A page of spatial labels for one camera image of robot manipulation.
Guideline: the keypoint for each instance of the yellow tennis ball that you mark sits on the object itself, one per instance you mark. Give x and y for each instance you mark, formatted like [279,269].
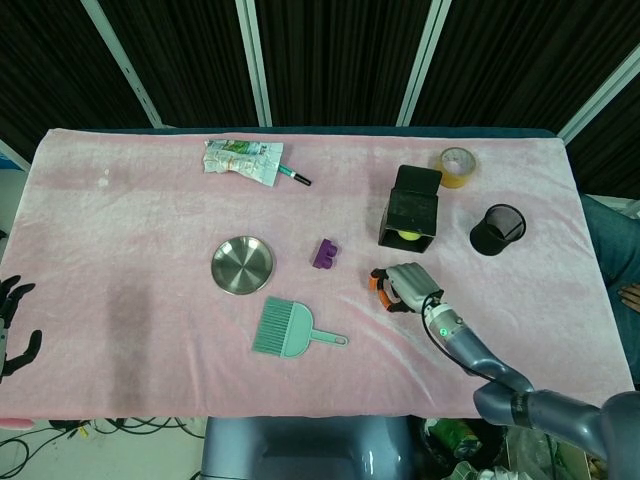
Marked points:
[410,234]

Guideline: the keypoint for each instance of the yellow tape roll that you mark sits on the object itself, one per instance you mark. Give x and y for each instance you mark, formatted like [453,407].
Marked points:
[456,167]

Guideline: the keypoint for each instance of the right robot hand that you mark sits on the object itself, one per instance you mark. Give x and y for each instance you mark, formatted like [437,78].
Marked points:
[410,287]

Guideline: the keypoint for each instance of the green crumpled packaging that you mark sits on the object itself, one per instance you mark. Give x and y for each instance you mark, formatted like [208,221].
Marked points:
[452,435]

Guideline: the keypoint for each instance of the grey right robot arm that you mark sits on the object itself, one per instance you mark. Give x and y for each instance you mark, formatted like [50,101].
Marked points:
[500,370]

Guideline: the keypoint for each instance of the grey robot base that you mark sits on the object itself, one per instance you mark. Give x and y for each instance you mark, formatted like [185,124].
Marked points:
[305,450]

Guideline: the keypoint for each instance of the crumpled toothpaste tube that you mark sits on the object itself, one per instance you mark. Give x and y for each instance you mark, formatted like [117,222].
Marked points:
[242,161]

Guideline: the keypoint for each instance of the purple toy block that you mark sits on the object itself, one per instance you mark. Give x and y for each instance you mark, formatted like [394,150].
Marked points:
[326,254]

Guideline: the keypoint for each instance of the black mesh pen cup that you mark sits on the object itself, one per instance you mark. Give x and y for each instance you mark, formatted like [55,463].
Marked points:
[497,230]

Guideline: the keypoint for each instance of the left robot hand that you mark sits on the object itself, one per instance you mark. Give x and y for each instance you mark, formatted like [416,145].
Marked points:
[10,320]

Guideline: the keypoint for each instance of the round steel plate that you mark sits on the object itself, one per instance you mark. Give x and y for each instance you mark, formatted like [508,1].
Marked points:
[243,265]

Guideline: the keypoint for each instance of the black open box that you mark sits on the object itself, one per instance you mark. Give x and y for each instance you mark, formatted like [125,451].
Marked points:
[411,210]

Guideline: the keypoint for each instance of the person in jeans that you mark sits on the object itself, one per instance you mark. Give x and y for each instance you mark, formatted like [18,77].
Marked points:
[612,245]

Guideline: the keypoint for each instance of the black green marker pen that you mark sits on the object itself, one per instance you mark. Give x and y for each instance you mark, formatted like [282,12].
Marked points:
[296,174]

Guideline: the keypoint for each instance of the teal mini dustpan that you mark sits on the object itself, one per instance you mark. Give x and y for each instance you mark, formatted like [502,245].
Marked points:
[287,330]

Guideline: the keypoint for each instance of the pink table cloth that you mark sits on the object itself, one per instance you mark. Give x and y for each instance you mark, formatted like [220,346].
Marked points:
[150,300]

